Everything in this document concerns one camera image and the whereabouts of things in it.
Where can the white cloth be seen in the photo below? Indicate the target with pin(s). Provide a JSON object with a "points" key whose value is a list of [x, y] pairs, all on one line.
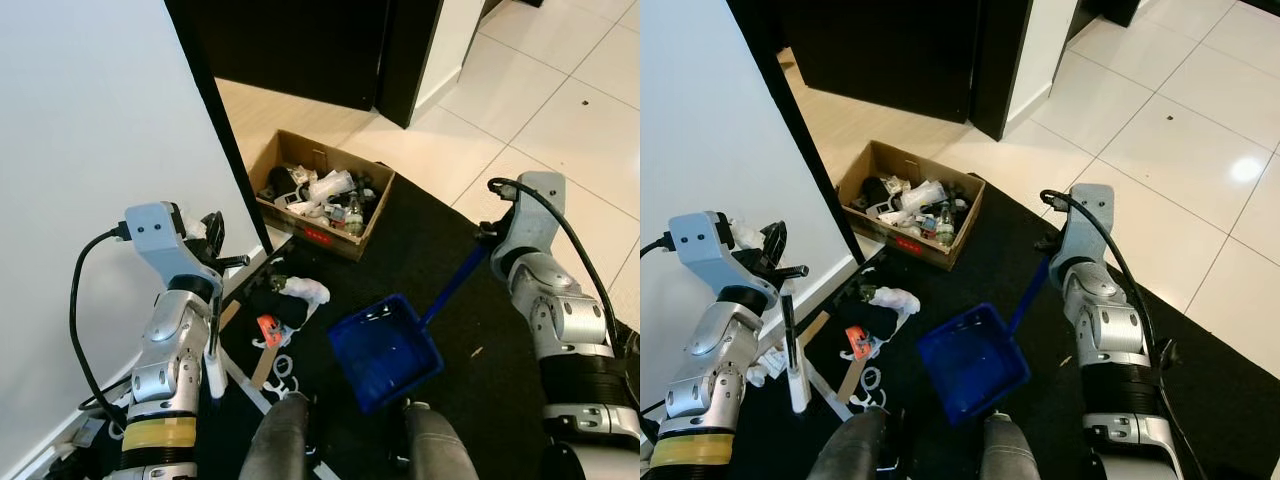
{"points": [[745, 235], [196, 229]]}

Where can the blue plastic dustpan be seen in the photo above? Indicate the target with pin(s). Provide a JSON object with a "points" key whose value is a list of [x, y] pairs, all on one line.
{"points": [[385, 350], [970, 360]]}

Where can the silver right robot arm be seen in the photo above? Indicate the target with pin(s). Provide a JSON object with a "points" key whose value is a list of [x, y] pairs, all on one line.
{"points": [[570, 320], [1105, 320]]}

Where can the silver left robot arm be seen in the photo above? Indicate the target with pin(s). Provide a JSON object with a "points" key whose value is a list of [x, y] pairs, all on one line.
{"points": [[165, 350], [715, 350]]}

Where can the black floor rug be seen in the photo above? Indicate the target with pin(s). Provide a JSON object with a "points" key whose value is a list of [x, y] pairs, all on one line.
{"points": [[470, 380], [1220, 400]]}

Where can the small orange wrapper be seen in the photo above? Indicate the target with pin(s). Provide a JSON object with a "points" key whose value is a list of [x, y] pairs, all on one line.
{"points": [[269, 331], [857, 342]]}

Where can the white crumpled tissue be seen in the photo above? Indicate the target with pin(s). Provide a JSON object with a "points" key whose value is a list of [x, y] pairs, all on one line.
{"points": [[308, 291], [895, 300]]}

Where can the brown cardboard box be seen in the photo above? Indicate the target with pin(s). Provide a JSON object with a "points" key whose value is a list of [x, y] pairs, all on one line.
{"points": [[320, 240], [900, 245]]}

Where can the clear plastic bottle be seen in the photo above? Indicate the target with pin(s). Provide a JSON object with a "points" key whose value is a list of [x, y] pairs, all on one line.
{"points": [[354, 218], [945, 228]]}

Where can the wooden stick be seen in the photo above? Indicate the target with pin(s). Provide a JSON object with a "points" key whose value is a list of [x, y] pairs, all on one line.
{"points": [[851, 382], [264, 368]]}

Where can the grey left robot leg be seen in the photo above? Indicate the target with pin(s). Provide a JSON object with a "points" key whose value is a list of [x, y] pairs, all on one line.
{"points": [[275, 440], [848, 445]]}

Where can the grey robot leg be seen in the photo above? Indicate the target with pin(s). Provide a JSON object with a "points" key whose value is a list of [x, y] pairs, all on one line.
{"points": [[275, 440], [848, 445], [1010, 450], [440, 445]]}

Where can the black upright panel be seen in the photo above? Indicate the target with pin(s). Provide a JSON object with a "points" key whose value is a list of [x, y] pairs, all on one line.
{"points": [[408, 60], [1000, 65]]}

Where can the black cabinet door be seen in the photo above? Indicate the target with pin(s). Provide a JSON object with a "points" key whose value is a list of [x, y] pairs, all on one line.
{"points": [[290, 45], [880, 50]]}

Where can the grey right robot leg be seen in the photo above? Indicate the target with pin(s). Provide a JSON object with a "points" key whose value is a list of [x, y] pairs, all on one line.
{"points": [[1010, 450], [440, 445]]}

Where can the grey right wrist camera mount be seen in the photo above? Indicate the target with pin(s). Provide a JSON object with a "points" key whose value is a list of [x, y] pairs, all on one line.
{"points": [[535, 225], [1090, 225]]}

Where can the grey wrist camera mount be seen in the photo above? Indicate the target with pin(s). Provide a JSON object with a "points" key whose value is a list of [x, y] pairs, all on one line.
{"points": [[710, 245], [1090, 225], [535, 225], [160, 240]]}

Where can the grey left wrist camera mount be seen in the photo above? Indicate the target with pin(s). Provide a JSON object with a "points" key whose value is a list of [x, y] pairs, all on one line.
{"points": [[710, 245], [160, 240]]}

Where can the black wall edge strip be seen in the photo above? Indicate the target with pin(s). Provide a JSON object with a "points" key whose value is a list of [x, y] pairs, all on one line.
{"points": [[215, 110], [790, 120]]}

